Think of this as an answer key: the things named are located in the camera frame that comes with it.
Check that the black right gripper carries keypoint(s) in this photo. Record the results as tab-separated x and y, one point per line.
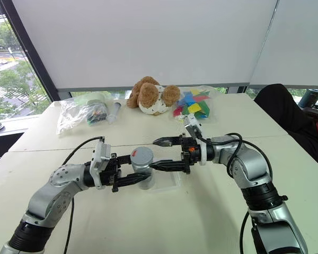
192	154

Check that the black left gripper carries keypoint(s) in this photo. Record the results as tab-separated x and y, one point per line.
109	170

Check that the grey jar lid red mark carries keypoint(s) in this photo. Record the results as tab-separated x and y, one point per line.
143	157

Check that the clear jar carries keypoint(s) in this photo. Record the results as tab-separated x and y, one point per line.
146	185

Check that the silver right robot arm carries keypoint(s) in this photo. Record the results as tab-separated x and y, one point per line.
254	169

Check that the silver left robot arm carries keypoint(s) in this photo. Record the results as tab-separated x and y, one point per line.
42	195

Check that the clear plastic box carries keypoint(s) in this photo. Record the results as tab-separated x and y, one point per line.
172	182

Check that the bag of coloured blocks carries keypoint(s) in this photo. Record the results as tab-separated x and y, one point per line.
196	105

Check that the grey plastic syringe tube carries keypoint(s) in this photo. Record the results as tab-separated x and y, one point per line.
114	112

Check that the brown plush dog toy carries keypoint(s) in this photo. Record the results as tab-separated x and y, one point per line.
148	95

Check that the clear tub of small items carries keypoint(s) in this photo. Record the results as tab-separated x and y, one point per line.
96	115

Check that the crumpled clear plastic bag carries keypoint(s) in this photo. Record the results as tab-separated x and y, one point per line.
69	116

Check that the pale green plastic container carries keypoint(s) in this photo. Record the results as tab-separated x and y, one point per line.
91	97

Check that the wide white roller blind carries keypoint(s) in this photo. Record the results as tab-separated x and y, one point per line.
148	39

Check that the black office chair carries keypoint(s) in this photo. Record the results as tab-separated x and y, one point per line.
281	111

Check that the dark teal mug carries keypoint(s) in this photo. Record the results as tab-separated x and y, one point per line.
310	98

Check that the narrow white roller blind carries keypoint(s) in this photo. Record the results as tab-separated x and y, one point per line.
299	47

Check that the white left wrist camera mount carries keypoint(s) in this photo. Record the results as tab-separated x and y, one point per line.
102	156

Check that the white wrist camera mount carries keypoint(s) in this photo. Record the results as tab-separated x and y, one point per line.
192	124
102	156

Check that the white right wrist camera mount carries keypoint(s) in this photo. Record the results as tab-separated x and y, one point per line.
192	124

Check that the dark window frame post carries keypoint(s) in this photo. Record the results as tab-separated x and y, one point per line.
29	53

